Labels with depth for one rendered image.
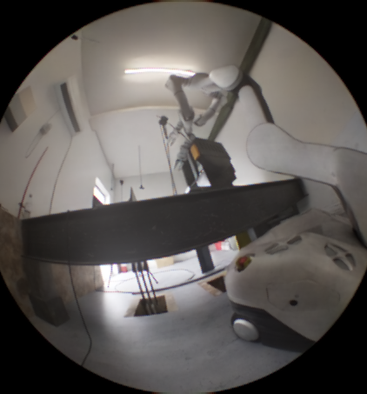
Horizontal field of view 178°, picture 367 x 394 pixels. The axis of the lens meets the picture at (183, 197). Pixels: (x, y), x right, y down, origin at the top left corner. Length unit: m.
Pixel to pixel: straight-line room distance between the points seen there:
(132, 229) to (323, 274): 0.61
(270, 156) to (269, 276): 0.30
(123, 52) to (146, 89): 0.90
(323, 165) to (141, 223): 0.66
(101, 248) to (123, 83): 2.41
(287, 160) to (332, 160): 0.13
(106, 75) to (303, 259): 2.68
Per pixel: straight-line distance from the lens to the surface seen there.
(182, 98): 0.84
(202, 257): 1.57
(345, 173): 0.35
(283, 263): 0.24
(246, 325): 0.43
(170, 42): 2.51
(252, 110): 0.53
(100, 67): 2.56
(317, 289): 0.24
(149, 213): 0.56
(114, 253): 0.57
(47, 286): 0.94
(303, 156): 0.35
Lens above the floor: 0.44
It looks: 22 degrees up
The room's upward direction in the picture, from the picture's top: 16 degrees counter-clockwise
